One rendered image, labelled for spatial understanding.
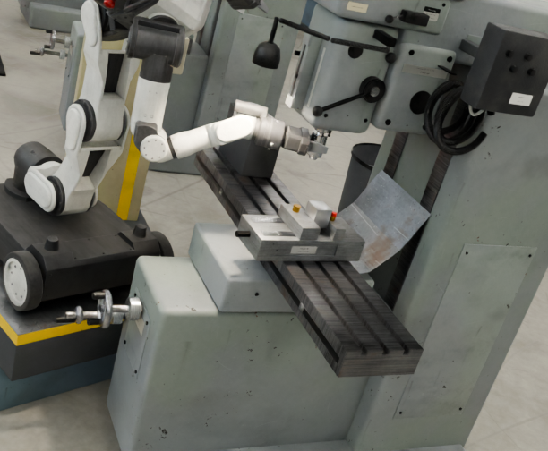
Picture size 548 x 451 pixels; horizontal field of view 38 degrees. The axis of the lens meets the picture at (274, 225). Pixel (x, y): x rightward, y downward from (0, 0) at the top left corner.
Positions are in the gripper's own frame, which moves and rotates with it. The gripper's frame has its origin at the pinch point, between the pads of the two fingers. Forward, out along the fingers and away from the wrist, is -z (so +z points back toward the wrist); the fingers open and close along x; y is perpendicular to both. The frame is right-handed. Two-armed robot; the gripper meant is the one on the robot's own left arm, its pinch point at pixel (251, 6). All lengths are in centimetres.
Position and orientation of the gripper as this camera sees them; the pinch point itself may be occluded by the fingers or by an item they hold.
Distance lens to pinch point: 293.2
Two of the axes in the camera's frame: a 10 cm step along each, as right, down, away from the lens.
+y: 2.7, -9.4, 1.8
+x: 8.1, 1.3, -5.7
